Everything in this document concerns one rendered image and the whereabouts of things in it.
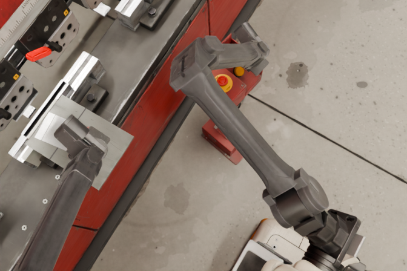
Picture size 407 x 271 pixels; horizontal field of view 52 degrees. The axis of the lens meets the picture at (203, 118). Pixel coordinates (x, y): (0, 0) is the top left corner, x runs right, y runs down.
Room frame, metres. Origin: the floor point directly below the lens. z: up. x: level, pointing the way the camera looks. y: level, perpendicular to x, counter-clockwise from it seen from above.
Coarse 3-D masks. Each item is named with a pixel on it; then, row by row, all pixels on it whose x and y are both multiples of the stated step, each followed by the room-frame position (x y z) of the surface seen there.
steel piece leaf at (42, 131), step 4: (48, 112) 0.47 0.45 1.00; (48, 116) 0.45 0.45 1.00; (52, 116) 0.45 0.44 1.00; (44, 120) 0.44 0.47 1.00; (48, 120) 0.44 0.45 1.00; (52, 120) 0.44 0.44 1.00; (44, 124) 0.43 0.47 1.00; (48, 124) 0.43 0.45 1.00; (40, 128) 0.42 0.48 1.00; (44, 128) 0.42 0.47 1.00; (40, 132) 0.41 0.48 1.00; (44, 132) 0.40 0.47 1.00; (36, 136) 0.40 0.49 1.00; (40, 136) 0.39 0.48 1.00
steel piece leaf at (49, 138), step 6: (54, 120) 0.44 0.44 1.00; (60, 120) 0.44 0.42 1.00; (54, 126) 0.42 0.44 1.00; (48, 132) 0.40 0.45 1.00; (54, 132) 0.40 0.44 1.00; (48, 138) 0.39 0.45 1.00; (54, 138) 0.38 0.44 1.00; (54, 144) 0.37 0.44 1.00; (60, 144) 0.36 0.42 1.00; (66, 150) 0.34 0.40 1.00
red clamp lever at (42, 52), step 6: (48, 42) 0.54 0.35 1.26; (54, 42) 0.54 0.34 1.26; (42, 48) 0.51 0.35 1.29; (48, 48) 0.52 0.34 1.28; (54, 48) 0.52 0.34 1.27; (60, 48) 0.52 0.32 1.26; (30, 54) 0.49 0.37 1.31; (36, 54) 0.49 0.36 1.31; (42, 54) 0.49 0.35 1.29; (48, 54) 0.50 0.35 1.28; (30, 60) 0.48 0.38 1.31
